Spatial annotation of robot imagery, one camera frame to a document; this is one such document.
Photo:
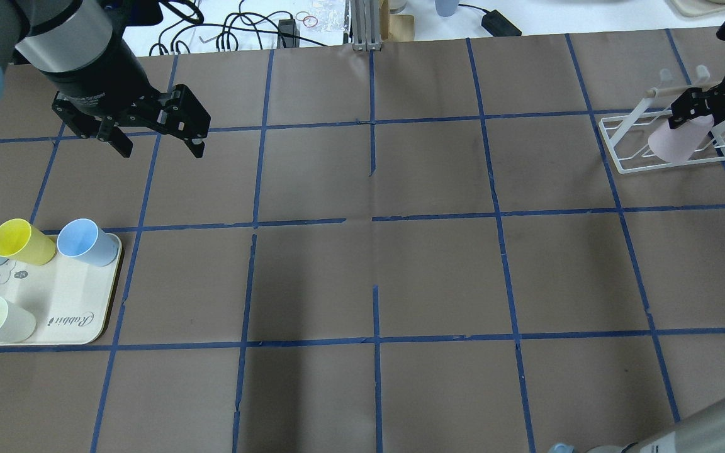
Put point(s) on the aluminium frame post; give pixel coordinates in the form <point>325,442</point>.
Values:
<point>365,26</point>

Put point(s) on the pink plastic cup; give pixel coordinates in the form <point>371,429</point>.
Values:
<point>677,146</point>

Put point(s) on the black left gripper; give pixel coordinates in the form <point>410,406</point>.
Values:
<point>99,77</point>

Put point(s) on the wooden cup stand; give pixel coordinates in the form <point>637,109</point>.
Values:
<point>394,25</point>

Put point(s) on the blue plastic cup near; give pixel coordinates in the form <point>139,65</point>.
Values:
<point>83,240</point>

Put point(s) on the cream rectangular tray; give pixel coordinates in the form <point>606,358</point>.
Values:
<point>69,299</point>

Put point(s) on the blue cup on desk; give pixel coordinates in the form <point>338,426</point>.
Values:
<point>446,8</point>

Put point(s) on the white wire rack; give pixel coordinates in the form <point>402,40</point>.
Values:
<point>644,141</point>

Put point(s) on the black power adapter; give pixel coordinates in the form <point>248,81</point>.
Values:
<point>498,25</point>

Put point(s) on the yellow plastic cup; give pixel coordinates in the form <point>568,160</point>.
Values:
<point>21,241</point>

